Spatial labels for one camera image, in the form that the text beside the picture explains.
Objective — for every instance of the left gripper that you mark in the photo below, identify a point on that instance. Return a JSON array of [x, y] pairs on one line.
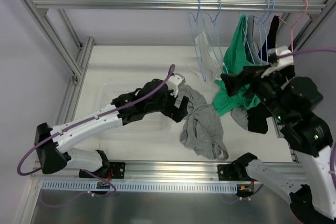
[[175, 107]]

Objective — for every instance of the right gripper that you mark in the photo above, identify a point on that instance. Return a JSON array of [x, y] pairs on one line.
[[247, 80]]

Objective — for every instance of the white tank top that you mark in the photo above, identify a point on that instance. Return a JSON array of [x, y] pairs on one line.
[[212, 65]]

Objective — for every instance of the blue hanger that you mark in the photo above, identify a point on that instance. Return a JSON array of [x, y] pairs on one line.
[[241, 50], [193, 24], [213, 21], [260, 22]]

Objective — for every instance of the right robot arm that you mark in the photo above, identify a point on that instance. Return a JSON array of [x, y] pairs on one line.
[[308, 135]]

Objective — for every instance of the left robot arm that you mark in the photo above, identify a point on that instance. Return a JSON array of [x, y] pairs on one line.
[[57, 150]]

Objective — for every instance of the light grey tank top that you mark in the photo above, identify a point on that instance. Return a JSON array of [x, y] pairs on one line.
[[254, 119]]

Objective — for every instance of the pink hanger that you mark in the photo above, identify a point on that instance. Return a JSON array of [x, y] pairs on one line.
[[292, 27]]

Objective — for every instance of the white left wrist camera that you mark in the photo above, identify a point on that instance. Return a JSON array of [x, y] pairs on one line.
[[173, 83]]

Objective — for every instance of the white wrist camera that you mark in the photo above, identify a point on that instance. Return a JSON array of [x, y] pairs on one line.
[[173, 83], [278, 59]]

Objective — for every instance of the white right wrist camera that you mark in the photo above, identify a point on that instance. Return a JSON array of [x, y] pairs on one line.
[[278, 59]]

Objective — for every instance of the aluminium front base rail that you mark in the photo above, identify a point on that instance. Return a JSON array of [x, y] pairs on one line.
[[161, 171]]

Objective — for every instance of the right aluminium frame post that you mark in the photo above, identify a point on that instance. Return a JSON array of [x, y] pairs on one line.
[[307, 28]]

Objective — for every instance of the aluminium frame post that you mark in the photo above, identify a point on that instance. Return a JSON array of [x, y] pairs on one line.
[[78, 65], [307, 28]]

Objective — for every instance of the white slotted cable duct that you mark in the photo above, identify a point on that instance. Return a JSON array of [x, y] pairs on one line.
[[153, 187]]

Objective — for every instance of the left aluminium frame post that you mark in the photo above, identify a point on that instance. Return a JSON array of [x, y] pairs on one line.
[[78, 65]]

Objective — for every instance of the aluminium hanging rail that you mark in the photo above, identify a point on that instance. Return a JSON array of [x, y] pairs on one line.
[[290, 6]]

